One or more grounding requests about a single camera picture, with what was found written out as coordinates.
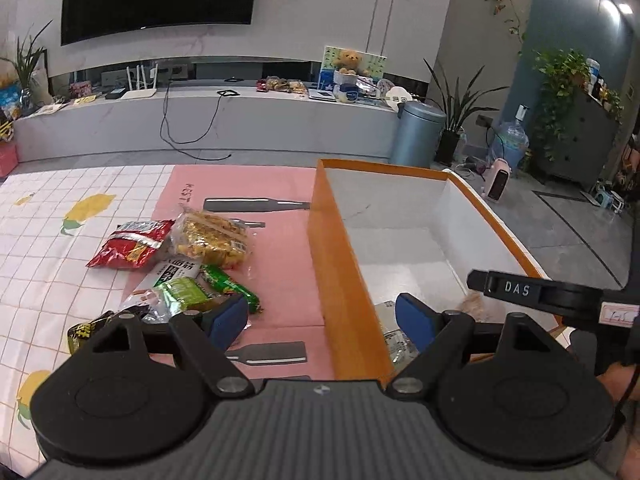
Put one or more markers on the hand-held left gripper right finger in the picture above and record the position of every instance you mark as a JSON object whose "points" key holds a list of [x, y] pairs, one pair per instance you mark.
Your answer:
{"points": [[414, 319]]}

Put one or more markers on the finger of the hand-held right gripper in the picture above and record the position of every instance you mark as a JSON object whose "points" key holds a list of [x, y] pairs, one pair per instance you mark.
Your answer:
{"points": [[515, 288]]}

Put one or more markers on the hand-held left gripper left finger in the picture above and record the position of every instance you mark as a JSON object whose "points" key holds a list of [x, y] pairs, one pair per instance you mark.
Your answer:
{"points": [[231, 319]]}

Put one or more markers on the green sausage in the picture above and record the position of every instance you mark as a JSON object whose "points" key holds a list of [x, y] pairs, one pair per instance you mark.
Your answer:
{"points": [[225, 282]]}

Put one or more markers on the green snack packet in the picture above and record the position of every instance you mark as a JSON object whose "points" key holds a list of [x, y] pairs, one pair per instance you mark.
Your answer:
{"points": [[185, 292]]}

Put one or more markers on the white snack packet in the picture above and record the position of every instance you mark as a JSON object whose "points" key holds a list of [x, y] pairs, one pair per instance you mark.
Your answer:
{"points": [[172, 272]]}

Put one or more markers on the orange cardboard box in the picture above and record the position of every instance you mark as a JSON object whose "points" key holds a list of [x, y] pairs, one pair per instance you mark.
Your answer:
{"points": [[345, 280]]}

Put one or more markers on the black and yellow snack packet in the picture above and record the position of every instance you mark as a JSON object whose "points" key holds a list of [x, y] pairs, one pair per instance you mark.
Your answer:
{"points": [[82, 332]]}

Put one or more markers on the person's right forearm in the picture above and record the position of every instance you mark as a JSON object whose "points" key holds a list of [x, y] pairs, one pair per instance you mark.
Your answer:
{"points": [[631, 450]]}

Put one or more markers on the clear bag of yellow snacks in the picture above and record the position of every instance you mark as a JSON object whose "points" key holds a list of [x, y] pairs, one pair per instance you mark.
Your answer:
{"points": [[210, 237]]}

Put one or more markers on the pile of wrapped snacks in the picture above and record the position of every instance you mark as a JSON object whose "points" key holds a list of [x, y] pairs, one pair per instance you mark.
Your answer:
{"points": [[280, 85]]}

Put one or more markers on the person's right hand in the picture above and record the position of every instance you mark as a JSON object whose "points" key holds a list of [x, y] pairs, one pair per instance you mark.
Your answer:
{"points": [[617, 382]]}

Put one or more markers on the pink mat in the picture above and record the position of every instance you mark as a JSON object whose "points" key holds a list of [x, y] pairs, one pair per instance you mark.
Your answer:
{"points": [[280, 260]]}

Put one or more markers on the small white heater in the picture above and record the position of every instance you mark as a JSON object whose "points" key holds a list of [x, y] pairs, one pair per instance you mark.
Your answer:
{"points": [[497, 180]]}

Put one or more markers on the red snack bag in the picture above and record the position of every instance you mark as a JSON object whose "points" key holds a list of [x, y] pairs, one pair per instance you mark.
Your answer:
{"points": [[127, 247]]}

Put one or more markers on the blue water jug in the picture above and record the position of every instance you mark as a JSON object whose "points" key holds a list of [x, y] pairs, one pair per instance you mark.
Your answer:
{"points": [[510, 142]]}

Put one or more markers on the potted long-leaf plant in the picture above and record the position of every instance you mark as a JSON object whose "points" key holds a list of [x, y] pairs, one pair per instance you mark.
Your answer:
{"points": [[450, 145]]}

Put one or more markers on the grey cabinet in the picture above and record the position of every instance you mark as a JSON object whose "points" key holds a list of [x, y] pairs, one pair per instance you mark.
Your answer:
{"points": [[585, 145]]}

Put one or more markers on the grey trash can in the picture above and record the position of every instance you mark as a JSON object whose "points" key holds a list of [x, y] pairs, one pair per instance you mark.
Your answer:
{"points": [[417, 132]]}

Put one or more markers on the checkered lemon print tablecloth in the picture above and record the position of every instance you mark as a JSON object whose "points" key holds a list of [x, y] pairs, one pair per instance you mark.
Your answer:
{"points": [[40, 260]]}

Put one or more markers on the grey television bench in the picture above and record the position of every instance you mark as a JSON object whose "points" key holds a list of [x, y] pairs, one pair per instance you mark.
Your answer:
{"points": [[300, 125]]}

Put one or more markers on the trailing green plant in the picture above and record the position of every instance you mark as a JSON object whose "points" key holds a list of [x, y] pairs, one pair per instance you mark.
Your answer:
{"points": [[560, 80]]}

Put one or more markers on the white round disc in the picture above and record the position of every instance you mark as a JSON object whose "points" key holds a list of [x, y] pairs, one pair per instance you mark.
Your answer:
{"points": [[397, 96]]}

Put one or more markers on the white bottle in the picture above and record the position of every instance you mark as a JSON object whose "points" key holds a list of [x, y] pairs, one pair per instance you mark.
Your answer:
{"points": [[593, 69]]}

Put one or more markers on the white and blue container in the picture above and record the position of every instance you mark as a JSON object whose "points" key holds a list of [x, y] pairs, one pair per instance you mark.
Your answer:
{"points": [[347, 93]]}

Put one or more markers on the white router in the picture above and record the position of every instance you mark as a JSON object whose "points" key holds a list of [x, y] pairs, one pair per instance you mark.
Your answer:
{"points": [[140, 92]]}

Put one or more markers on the small black box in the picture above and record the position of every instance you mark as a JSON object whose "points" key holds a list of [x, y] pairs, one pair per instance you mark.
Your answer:
{"points": [[115, 93]]}

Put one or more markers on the green picture board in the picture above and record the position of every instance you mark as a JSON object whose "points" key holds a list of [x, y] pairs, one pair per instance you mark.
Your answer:
{"points": [[375, 67]]}

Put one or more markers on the brown teddy bear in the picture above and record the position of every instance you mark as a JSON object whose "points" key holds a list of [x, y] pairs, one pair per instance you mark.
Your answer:
{"points": [[347, 60]]}

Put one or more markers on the pink box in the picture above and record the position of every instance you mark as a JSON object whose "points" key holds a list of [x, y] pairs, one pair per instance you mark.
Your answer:
{"points": [[7, 160]]}

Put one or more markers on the pink packet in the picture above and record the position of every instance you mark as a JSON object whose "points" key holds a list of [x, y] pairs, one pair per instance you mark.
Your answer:
{"points": [[80, 89]]}

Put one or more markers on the blue snack bag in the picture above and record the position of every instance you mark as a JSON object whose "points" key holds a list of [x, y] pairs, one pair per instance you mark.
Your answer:
{"points": [[10, 102]]}

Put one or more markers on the potted grass plant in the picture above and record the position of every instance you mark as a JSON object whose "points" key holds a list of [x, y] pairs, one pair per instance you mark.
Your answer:
{"points": [[27, 67]]}

